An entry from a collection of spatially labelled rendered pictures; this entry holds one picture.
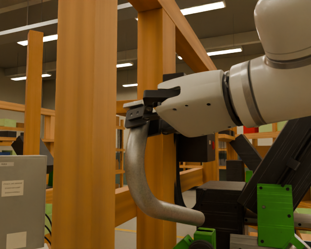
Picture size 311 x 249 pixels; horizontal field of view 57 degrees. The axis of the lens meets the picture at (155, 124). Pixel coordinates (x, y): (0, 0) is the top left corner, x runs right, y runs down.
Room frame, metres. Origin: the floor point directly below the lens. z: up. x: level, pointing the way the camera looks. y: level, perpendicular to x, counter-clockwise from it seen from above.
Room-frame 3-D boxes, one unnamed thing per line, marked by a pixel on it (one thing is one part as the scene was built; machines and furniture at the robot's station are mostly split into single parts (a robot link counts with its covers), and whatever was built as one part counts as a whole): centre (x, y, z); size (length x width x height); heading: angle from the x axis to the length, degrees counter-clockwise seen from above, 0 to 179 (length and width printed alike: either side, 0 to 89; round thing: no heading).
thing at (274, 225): (1.04, -0.42, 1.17); 0.13 x 0.12 x 0.20; 159
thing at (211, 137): (1.10, -0.16, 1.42); 0.17 x 0.12 x 0.15; 159
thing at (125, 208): (1.26, -0.05, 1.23); 1.30 x 0.05 x 0.09; 159
